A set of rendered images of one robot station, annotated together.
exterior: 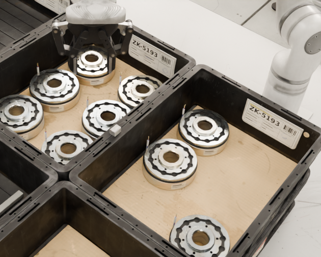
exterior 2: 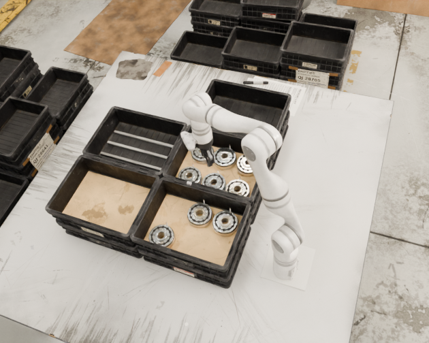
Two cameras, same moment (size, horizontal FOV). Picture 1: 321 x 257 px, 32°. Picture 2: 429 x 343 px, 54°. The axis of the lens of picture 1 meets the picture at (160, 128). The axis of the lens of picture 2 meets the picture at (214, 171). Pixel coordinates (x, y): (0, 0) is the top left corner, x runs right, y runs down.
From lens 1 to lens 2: 1.35 m
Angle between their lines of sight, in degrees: 52
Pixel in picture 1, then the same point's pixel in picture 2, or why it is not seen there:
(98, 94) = (233, 175)
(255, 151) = (226, 250)
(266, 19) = not seen: outside the picture
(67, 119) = (212, 170)
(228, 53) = (334, 231)
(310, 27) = (274, 235)
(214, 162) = (212, 233)
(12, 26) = not seen: hidden behind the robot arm
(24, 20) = not seen: hidden behind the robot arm
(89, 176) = (171, 186)
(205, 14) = (367, 209)
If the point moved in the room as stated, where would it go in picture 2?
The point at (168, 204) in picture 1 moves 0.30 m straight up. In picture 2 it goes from (180, 222) to (167, 184)
